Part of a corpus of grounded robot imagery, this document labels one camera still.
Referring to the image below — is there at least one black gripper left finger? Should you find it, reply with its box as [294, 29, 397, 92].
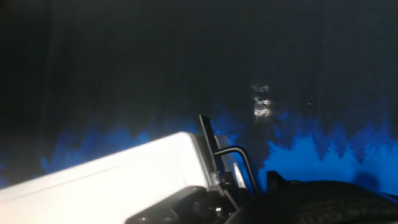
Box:
[124, 171, 259, 224]

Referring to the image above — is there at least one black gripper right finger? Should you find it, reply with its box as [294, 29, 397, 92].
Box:
[266, 170, 304, 196]

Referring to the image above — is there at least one white plastic drawer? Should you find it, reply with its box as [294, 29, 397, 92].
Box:
[190, 114, 248, 191]

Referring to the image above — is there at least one blue black printed cloth mat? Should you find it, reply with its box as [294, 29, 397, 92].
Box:
[0, 0, 398, 197]

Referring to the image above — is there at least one white drawer cabinet frame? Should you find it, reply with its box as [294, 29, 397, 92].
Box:
[0, 131, 210, 224]

